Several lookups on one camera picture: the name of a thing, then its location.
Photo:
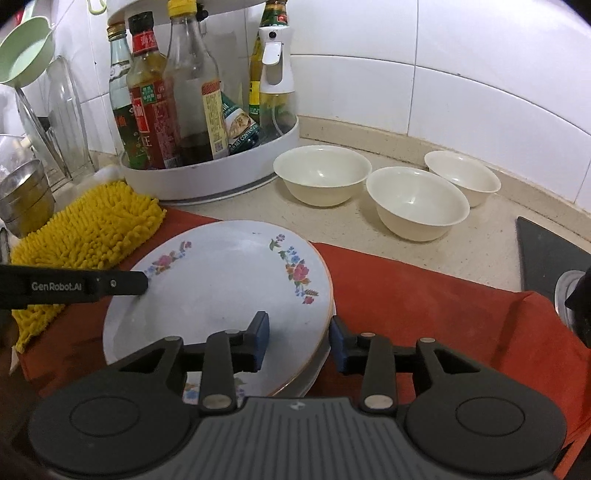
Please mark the clear bottle with yellow cap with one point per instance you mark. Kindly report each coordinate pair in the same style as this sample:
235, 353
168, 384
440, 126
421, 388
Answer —
189, 92

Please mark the white spray bottle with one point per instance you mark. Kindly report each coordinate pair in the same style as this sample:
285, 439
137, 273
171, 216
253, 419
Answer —
276, 69

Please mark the stove burner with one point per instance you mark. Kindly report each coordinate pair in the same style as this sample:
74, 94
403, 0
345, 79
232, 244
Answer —
575, 300

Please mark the white floral plate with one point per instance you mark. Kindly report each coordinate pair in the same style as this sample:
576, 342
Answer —
207, 286

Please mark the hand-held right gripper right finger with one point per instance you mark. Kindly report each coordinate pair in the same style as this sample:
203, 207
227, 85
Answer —
337, 342

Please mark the white plate with gold rim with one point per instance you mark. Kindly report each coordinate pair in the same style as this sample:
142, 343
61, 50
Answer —
310, 373

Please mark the stack of metal bowls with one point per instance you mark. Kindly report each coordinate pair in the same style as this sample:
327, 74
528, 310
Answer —
23, 194

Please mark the green glass bottle white label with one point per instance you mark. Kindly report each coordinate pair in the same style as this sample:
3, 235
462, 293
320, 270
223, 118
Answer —
121, 92

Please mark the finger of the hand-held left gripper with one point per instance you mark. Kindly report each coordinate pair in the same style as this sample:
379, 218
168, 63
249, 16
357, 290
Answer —
124, 282

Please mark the yellow chenille cloth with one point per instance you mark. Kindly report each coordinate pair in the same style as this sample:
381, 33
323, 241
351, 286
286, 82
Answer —
92, 226

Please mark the white bowl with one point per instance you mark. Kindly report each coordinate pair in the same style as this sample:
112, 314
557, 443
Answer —
415, 203
323, 177
464, 177

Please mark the green bottle with yellow label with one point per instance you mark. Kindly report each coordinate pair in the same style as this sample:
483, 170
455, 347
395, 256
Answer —
270, 14

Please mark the red cloth mat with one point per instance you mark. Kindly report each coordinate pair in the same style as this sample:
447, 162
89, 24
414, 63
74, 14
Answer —
415, 300

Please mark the red label sauce bottle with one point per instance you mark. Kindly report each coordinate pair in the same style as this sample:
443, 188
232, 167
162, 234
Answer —
154, 115

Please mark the white rotating condiment rack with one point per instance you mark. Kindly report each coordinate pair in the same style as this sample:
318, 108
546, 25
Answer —
207, 179

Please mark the glass lid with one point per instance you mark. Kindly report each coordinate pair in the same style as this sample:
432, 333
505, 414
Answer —
69, 120

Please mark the light green colander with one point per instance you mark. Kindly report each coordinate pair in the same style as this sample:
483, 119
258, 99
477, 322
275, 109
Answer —
23, 55

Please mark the green hook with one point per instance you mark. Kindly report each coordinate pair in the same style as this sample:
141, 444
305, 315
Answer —
97, 5

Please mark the green label canister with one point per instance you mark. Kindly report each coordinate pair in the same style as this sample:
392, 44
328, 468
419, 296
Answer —
240, 127

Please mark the black stove top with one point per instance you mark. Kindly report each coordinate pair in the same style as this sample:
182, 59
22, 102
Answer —
549, 249

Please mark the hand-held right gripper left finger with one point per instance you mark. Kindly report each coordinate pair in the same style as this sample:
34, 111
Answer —
261, 330

